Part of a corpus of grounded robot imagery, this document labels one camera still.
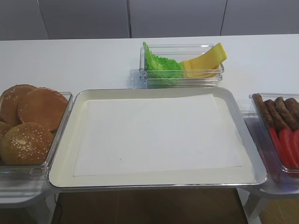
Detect brown bun bottom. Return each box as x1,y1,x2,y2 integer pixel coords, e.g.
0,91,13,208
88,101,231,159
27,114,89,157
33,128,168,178
17,88,68,132

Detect brown bun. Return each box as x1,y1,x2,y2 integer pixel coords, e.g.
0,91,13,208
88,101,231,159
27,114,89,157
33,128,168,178
0,84,36,126
17,88,68,132

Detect green lettuce leaf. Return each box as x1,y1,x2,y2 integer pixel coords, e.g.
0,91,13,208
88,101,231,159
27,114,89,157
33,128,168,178
142,42,184,87

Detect clear lettuce cheese container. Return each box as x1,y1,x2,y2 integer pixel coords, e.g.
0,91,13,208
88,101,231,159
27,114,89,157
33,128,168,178
139,44,224,88

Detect white parchment paper sheet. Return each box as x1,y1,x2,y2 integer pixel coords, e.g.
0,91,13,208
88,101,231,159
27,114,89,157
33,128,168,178
74,94,242,176

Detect silver metal baking tray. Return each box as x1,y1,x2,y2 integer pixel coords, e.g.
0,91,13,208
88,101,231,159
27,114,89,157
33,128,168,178
48,87,267,190

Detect yellow cheese slices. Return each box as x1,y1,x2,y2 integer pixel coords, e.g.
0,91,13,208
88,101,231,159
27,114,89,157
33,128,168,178
182,43,227,78

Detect leftmost brown meat patty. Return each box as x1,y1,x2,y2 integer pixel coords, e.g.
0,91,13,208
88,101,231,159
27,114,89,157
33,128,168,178
252,93,274,128

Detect brown meat patty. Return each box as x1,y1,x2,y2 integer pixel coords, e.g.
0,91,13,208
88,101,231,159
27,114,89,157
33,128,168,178
275,97,299,131
252,93,274,128
285,98,299,123
264,99,288,133

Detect clear plastic bun container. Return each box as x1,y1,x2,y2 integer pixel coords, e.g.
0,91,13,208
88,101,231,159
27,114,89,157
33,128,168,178
0,92,73,181

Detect clear patty tomato container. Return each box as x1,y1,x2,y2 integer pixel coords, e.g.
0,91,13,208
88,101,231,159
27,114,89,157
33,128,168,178
249,93,299,184

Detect sesame seed bun top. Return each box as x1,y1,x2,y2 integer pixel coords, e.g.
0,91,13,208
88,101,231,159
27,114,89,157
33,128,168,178
0,122,53,165

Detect brown bun rear left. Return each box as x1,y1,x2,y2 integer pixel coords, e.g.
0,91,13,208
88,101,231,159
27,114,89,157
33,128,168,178
0,84,36,126

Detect red tomato slice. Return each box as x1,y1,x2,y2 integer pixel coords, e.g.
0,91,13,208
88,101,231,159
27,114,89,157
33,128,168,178
269,127,290,168
279,128,298,169
290,130,299,168

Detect leftmost red tomato slice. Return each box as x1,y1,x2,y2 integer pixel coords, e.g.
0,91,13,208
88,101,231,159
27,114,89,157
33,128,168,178
269,127,290,168

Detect rightmost brown meat patty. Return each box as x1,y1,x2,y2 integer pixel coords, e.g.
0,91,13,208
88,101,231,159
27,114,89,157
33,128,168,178
285,98,299,123

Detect small bun at left edge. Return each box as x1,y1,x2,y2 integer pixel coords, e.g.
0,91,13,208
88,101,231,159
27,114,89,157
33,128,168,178
0,121,12,140

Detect black cable under table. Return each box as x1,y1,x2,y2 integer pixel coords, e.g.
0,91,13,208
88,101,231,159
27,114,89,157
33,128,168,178
54,193,63,224

